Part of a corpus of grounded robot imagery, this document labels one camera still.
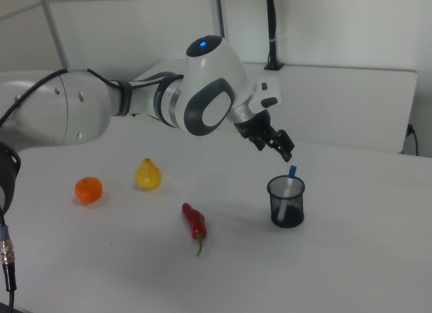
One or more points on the black pole with clamp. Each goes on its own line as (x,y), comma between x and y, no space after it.
(272,29)

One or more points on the upright grey frame post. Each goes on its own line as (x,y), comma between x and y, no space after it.
(220,13)

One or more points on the orange fruit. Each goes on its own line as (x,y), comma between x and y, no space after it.
(88,190)

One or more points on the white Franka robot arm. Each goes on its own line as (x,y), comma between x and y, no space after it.
(84,104)

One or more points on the white marker pen blue cap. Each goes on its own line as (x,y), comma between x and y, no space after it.
(289,185)

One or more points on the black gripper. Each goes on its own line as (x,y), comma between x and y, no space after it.
(254,123)

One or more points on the red chili pepper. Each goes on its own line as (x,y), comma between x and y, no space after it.
(195,222)

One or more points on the black mesh pen cup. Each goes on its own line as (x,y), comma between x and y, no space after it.
(287,208)

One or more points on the slanted grey frame post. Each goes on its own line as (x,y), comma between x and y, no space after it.
(55,29)

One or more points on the yellow pear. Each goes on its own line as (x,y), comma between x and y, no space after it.
(148,176)

